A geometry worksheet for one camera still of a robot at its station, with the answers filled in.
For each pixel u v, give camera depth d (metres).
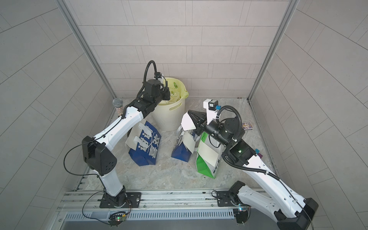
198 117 0.53
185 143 0.68
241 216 0.70
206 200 0.72
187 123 0.58
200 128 0.50
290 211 0.37
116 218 0.66
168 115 0.84
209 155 0.68
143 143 0.74
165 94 0.72
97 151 0.43
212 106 0.48
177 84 0.91
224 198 0.72
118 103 0.72
